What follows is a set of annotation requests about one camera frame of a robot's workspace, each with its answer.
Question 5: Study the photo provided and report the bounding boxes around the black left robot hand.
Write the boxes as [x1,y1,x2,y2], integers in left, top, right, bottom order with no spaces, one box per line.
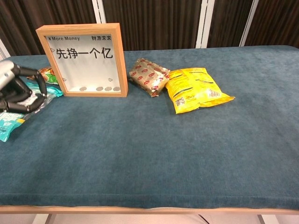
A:
[0,65,48,115]

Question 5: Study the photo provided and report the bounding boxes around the teal clear snack packet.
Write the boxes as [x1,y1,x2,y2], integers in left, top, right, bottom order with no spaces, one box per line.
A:
[0,81,64,142]

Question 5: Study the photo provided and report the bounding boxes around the green orange snack bag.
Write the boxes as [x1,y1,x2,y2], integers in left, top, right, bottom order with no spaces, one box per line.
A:
[27,66,59,85]

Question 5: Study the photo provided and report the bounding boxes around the dark slatted screen panel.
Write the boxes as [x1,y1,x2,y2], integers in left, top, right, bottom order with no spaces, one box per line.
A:
[0,0,98,56]
[244,0,299,49]
[206,0,254,49]
[102,0,203,51]

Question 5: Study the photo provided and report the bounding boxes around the gold red tea packet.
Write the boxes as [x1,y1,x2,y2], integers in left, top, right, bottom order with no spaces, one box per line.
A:
[129,58,171,98]

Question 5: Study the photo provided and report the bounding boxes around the metal table leg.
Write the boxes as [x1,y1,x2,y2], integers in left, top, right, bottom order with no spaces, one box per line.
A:
[32,214,57,224]
[256,214,278,224]

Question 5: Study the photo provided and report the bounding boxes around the blue velvet table cloth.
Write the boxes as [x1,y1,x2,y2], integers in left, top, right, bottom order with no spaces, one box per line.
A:
[0,45,299,210]

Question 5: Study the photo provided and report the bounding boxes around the yellow chips bag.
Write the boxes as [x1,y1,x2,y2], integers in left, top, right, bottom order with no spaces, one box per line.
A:
[164,67,235,115]

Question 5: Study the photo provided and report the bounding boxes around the white screen frame post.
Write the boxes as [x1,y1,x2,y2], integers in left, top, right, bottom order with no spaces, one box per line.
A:
[239,0,260,47]
[0,38,11,60]
[92,0,108,24]
[195,0,215,49]

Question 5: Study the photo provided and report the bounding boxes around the wooden frame money box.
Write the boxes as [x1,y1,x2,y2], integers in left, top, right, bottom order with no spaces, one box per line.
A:
[35,22,129,98]

